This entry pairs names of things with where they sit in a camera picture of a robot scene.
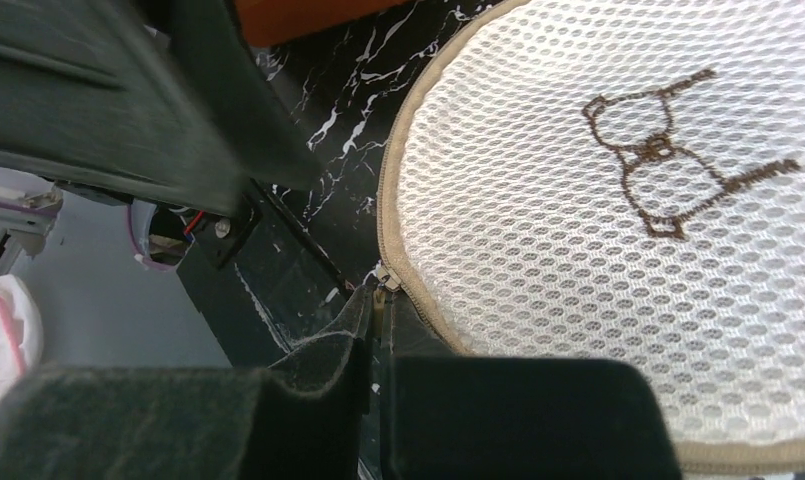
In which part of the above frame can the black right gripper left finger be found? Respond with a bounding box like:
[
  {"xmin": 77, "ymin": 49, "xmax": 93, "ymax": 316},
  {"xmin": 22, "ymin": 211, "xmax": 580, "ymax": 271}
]
[{"xmin": 0, "ymin": 287, "xmax": 373, "ymax": 479}]

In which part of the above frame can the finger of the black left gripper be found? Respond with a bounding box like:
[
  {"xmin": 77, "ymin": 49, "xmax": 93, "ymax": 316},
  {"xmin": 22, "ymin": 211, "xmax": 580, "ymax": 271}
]
[{"xmin": 0, "ymin": 1, "xmax": 323, "ymax": 215}]

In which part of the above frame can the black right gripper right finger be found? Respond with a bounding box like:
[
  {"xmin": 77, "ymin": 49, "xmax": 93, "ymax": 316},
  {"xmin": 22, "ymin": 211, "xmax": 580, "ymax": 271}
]
[{"xmin": 379, "ymin": 292, "xmax": 682, "ymax": 479}]

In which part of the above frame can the white mesh bag beige trim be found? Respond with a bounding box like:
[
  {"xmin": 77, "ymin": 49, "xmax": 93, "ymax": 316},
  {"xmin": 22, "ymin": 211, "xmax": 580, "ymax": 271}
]
[{"xmin": 377, "ymin": 1, "xmax": 805, "ymax": 477}]

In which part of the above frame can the orange plastic basin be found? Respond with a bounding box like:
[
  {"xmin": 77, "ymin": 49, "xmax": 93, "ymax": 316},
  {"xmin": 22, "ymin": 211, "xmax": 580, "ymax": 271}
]
[{"xmin": 235, "ymin": 0, "xmax": 404, "ymax": 47}]

